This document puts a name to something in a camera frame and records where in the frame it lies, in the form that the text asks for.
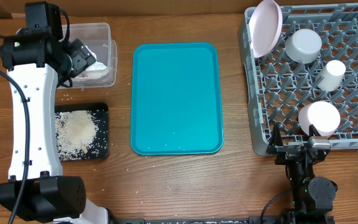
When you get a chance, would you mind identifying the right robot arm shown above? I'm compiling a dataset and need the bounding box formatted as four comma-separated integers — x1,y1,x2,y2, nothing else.
259,124,338,224

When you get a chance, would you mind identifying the teal serving tray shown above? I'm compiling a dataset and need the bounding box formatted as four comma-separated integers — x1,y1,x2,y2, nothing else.
131,42,224,156

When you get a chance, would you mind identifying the grey dishwasher rack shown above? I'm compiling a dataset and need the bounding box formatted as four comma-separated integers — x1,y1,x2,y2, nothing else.
239,3,358,155

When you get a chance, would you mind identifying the grey bowl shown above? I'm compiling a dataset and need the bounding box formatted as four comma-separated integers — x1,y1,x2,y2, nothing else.
285,29,322,63

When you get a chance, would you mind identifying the large white plate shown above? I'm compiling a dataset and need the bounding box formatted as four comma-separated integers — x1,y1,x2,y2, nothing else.
249,0,283,58

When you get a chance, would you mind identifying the white napkin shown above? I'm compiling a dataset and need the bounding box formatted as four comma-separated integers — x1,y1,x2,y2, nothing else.
73,61,111,82

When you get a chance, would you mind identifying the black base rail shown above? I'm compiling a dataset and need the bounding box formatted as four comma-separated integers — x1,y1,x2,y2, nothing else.
114,216,286,224

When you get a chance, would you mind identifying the white cup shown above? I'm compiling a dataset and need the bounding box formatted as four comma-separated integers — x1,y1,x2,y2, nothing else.
315,60,346,91

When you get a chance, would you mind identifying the black tray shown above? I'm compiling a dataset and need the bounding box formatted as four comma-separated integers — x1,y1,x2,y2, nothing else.
53,101,110,162

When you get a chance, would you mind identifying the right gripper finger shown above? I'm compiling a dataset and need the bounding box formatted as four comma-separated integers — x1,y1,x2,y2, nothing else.
307,124,321,145
266,123,285,154

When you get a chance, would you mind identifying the pile of rice scraps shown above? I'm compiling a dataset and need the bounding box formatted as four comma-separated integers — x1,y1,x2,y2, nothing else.
54,110,109,161

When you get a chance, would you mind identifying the clear plastic bin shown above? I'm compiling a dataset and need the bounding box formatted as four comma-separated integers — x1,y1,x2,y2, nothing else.
69,22,117,89

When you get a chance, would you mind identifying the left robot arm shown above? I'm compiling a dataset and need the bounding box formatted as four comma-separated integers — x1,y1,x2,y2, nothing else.
0,2,114,223

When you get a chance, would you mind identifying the small pink plate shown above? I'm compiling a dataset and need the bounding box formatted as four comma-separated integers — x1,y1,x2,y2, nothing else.
298,101,341,137

